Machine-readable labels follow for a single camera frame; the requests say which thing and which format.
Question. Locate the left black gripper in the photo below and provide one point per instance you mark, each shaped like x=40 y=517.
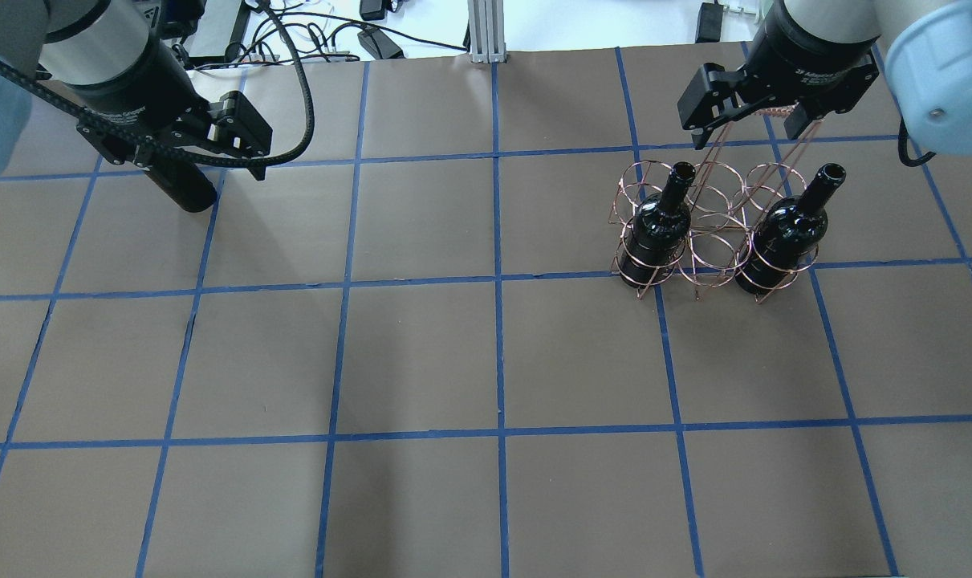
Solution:
x=136 y=90

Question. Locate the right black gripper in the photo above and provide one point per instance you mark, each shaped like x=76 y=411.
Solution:
x=807 y=58

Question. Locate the dark wine bottle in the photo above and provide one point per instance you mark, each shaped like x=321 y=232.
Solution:
x=183 y=183

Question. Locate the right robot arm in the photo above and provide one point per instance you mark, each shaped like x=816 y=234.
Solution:
x=923 y=49

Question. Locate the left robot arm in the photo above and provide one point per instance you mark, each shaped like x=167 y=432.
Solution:
x=46 y=45

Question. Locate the wine bottle in basket right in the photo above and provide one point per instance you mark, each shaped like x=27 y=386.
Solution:
x=790 y=228

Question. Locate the wine bottle in basket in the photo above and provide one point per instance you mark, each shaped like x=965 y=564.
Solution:
x=656 y=234
x=790 y=228

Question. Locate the wine bottle in basket left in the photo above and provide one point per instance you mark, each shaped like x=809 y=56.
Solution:
x=656 y=234

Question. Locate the black power adapter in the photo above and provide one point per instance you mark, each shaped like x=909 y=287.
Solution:
x=379 y=45

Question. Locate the copper wire wine basket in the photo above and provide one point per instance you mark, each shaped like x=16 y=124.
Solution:
x=725 y=205

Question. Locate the aluminium frame post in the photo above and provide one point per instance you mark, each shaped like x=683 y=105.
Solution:
x=486 y=26

